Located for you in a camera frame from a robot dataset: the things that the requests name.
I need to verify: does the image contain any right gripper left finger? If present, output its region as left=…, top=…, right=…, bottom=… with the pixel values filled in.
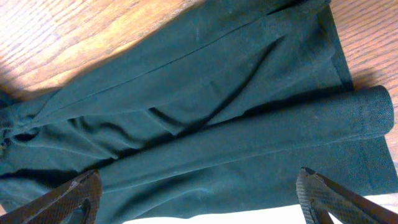
left=1, top=170, right=103, bottom=224

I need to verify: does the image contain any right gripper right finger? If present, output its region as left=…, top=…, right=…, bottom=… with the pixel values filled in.
left=296, top=167, right=397, bottom=224

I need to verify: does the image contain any black polo shirt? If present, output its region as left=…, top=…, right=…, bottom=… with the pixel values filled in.
left=1, top=0, right=397, bottom=223

